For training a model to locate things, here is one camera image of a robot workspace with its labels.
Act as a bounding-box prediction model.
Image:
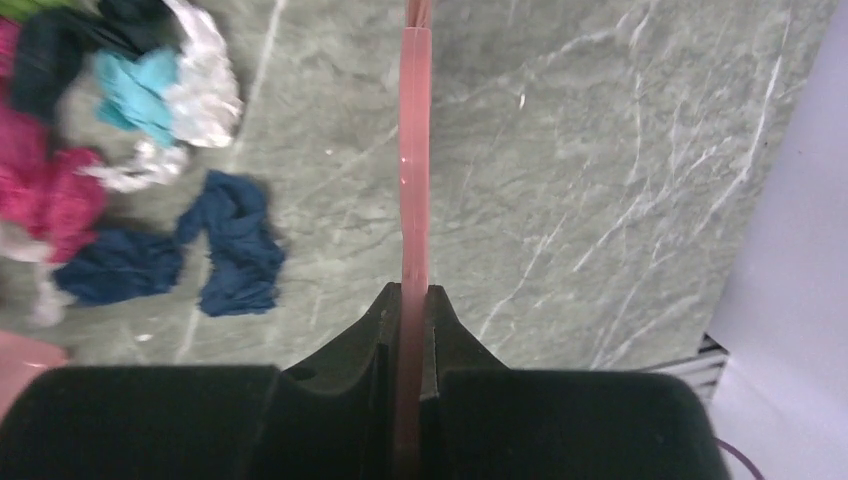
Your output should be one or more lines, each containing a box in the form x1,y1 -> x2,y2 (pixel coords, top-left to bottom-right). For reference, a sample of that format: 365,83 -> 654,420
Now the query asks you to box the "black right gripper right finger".
421,286 -> 729,479

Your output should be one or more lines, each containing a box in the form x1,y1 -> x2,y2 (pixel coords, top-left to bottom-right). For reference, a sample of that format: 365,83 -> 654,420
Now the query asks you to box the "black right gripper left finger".
1,283 -> 400,479

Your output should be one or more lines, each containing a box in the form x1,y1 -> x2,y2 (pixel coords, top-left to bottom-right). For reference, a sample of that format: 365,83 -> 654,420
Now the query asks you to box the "pink plastic dustpan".
0,331 -> 70,418

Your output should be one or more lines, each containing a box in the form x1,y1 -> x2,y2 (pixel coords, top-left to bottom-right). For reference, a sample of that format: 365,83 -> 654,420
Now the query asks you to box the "pink plastic hand brush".
392,1 -> 433,479

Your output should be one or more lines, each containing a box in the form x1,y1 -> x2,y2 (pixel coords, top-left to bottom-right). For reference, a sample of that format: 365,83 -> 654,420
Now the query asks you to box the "dark blue scrap pair right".
174,170 -> 285,317

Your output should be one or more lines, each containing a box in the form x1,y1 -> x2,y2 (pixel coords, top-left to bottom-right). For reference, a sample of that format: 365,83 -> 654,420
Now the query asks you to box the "dark blue scrap pair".
174,170 -> 285,317
53,229 -> 184,306

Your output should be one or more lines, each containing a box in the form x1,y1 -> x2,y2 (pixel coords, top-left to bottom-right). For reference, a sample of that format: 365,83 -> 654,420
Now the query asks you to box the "dark blue scrap pair left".
53,229 -> 184,306

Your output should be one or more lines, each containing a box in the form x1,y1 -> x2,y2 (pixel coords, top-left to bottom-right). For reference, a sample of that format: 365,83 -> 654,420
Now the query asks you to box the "white twisted paper scrap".
1,221 -> 76,327

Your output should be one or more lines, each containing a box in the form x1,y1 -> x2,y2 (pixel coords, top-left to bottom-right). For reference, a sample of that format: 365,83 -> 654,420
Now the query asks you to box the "white paper scrap by brush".
78,139 -> 190,193

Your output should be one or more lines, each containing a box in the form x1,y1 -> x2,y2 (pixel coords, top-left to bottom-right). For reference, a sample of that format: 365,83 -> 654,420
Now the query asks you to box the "white paper scrap right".
164,1 -> 243,148

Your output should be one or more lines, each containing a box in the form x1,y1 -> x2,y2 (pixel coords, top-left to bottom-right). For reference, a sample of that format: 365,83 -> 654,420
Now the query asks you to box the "magenta paper scrap centre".
1,18 -> 107,264

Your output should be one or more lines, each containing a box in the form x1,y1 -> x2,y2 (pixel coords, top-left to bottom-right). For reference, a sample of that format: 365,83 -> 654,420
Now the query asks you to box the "teal paper scrap right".
93,48 -> 177,147

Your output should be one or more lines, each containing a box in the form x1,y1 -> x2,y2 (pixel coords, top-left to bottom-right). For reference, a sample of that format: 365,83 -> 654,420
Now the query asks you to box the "black paper scrap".
8,0 -> 171,126

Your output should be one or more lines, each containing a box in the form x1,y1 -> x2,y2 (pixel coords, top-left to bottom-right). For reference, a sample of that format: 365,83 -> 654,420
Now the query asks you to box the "green paper scrap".
1,0 -> 73,23

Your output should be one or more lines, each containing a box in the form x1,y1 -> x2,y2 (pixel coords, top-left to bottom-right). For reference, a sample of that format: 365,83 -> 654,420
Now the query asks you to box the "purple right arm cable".
715,437 -> 766,480

